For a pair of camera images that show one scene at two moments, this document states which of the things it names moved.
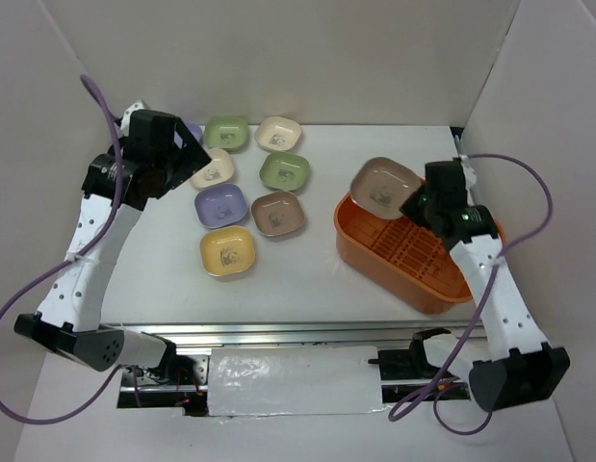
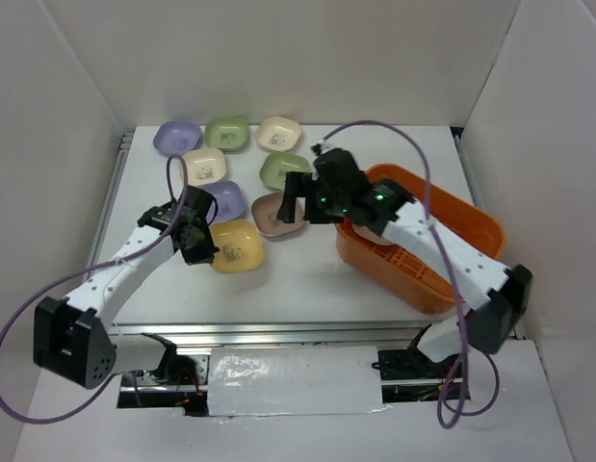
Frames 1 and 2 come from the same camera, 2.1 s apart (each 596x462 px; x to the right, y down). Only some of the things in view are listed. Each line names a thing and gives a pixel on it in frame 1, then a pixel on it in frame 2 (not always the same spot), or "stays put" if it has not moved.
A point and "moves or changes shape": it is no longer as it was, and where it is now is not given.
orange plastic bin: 402,255 stays put
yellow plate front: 226,250 moves or changes shape
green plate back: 227,132 stays put
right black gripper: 408,206 to 302,185
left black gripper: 194,159 to 206,253
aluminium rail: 396,334 stays put
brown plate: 277,213 stays put
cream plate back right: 277,133 stays put
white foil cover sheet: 298,380 stays put
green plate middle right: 285,170 stays put
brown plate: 380,186 to 367,233
